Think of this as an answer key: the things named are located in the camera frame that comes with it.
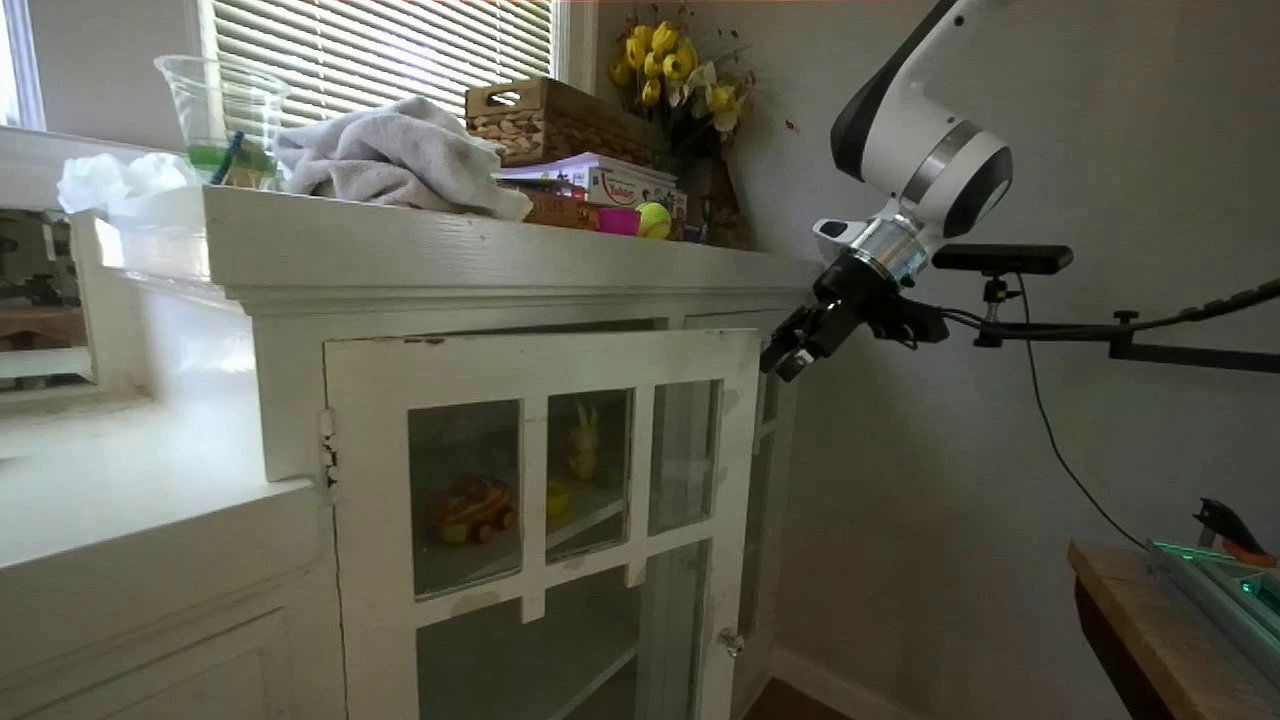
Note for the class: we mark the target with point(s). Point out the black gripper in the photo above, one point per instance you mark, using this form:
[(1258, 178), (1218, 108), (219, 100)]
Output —
[(854, 303)]

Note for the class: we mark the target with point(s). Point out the white glass-paned cabinet door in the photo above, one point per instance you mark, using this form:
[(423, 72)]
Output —
[(779, 507), (372, 533)]

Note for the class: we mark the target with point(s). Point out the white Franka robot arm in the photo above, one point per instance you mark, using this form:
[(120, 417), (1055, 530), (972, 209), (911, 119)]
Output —
[(922, 146)]

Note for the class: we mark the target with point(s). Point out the small door knob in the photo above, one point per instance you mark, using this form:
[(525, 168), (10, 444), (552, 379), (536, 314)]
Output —
[(728, 642)]

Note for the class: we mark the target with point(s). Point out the white wooden cabinet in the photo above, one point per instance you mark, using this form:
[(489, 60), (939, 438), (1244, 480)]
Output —
[(400, 274)]

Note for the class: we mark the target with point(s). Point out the metal door hinge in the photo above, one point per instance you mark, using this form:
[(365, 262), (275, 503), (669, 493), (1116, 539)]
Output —
[(328, 453)]

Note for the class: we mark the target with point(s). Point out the yellow-green tennis ball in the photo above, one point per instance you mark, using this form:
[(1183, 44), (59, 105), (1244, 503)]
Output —
[(656, 223)]

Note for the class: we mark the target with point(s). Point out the brown cardboard box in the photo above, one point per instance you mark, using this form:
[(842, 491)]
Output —
[(563, 209)]

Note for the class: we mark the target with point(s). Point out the yellow toy cup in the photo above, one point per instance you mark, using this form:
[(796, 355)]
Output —
[(556, 503)]

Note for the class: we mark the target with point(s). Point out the yellow flower bouquet in vase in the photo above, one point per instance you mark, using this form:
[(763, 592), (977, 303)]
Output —
[(673, 60)]

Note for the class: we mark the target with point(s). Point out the brown wicker basket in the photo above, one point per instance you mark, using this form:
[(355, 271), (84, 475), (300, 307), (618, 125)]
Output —
[(546, 122)]

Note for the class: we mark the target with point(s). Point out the orange toy truck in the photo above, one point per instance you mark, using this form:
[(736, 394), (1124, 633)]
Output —
[(473, 513)]

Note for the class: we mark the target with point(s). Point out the wooden table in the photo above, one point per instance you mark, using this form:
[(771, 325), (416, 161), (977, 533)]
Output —
[(1145, 626)]

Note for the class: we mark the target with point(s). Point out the grey crumpled towel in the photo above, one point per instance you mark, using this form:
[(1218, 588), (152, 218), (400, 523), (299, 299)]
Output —
[(384, 161)]

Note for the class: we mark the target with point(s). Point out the black and red clamp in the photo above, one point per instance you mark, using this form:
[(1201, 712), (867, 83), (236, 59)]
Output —
[(1224, 523)]

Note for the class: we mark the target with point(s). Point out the white window blinds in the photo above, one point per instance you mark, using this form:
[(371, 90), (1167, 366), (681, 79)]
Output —
[(384, 60)]

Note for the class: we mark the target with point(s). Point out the clear plastic cup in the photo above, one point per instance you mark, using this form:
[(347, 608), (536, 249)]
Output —
[(212, 105)]

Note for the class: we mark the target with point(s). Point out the white low side counter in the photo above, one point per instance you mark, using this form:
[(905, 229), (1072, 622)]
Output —
[(132, 533)]

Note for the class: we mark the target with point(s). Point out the white crumpled plastic bag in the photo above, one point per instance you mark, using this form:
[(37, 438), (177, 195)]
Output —
[(125, 182)]

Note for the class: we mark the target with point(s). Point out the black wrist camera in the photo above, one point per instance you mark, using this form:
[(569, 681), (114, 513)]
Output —
[(916, 323)]

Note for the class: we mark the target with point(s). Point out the black bar-shaped camera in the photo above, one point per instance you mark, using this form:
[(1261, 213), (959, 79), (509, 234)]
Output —
[(1020, 256)]

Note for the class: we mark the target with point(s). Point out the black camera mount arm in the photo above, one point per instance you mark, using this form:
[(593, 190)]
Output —
[(1067, 331)]

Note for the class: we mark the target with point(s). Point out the aluminium rail with green light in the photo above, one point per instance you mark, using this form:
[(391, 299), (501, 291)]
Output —
[(1224, 586)]

